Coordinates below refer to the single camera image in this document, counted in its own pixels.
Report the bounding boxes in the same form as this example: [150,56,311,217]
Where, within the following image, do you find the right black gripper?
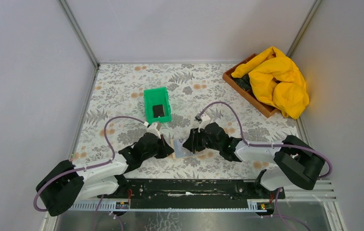
[182,126,221,153]

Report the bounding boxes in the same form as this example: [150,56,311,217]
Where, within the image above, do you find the black VIP card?
[152,104,165,118]

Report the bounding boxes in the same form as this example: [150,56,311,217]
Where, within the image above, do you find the green plastic bin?
[143,87,172,124]

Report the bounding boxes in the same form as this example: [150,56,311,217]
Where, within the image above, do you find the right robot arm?
[182,122,326,198]

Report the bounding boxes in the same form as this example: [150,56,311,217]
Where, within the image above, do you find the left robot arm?
[34,132,174,217]

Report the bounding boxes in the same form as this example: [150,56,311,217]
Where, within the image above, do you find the floral table mat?
[72,64,298,164]

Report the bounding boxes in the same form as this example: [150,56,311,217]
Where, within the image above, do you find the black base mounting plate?
[106,179,277,210]

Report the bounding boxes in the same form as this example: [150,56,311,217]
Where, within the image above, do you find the brown wooden tray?
[223,53,279,118]

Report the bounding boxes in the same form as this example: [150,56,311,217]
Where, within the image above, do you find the yellow cloth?
[231,46,310,119]

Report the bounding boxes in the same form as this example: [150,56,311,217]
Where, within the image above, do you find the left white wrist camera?
[144,122,161,139]

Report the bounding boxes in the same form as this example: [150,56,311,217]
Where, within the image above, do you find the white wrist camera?
[195,114,211,133]
[144,122,161,139]

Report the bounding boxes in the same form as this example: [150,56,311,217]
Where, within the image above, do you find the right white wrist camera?
[195,114,211,133]

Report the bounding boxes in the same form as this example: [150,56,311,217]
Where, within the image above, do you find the aluminium frame rails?
[41,177,344,231]

